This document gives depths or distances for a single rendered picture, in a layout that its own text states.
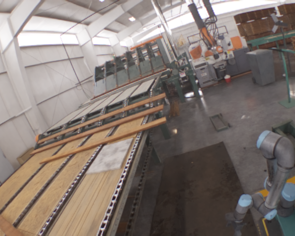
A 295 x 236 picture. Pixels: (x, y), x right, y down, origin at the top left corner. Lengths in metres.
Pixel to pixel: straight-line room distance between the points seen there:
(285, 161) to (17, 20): 8.48
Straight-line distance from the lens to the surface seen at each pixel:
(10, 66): 8.61
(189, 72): 5.35
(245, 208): 1.09
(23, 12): 8.04
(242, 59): 7.15
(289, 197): 1.20
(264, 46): 12.70
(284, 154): 0.90
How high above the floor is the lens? 1.66
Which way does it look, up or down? 18 degrees down
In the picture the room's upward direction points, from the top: 23 degrees counter-clockwise
